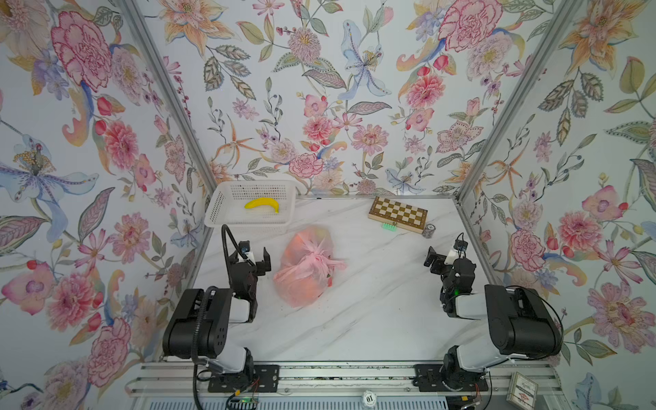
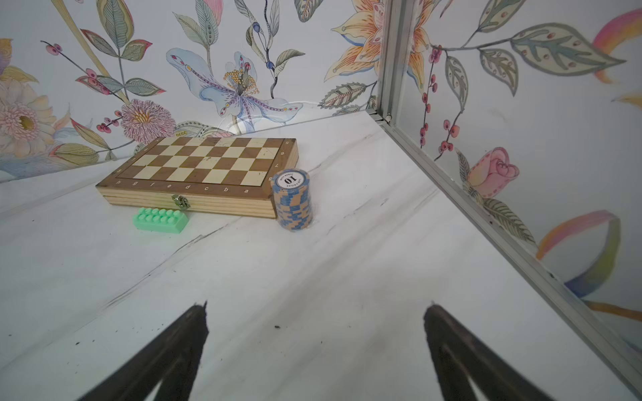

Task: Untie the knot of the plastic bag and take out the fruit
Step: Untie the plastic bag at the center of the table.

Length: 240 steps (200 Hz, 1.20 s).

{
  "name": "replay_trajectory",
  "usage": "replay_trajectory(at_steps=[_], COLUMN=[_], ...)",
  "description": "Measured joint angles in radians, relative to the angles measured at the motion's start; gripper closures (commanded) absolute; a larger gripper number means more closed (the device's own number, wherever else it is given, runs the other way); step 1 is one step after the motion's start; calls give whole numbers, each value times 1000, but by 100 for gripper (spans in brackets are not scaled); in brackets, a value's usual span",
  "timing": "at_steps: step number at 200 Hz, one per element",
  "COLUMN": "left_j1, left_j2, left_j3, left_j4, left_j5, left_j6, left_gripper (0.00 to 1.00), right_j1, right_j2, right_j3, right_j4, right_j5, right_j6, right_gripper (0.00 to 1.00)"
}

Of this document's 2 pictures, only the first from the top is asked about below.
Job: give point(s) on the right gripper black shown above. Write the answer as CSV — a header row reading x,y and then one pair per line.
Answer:
x,y
436,261

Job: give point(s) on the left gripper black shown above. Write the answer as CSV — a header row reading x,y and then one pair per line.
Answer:
x,y
261,261

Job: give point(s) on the pink plastic bag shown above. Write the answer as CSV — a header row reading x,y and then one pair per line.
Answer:
x,y
307,267

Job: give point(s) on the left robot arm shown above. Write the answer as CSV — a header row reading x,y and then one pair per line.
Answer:
x,y
199,328

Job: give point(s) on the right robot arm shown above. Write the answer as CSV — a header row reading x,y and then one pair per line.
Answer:
x,y
519,326

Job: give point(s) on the white plastic basket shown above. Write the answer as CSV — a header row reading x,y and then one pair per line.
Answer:
x,y
226,206

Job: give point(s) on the yellow banana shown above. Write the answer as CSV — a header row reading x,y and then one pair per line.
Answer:
x,y
263,202

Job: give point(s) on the green toy brick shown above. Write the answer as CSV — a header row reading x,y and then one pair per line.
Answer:
x,y
389,227

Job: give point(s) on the wooden chessboard box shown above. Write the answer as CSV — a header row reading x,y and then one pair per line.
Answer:
x,y
398,214

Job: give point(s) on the small card box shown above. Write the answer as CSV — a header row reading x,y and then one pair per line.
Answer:
x,y
522,392

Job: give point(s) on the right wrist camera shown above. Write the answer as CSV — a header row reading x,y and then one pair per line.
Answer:
x,y
458,251

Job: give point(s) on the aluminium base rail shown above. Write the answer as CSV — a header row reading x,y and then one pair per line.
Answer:
x,y
334,378

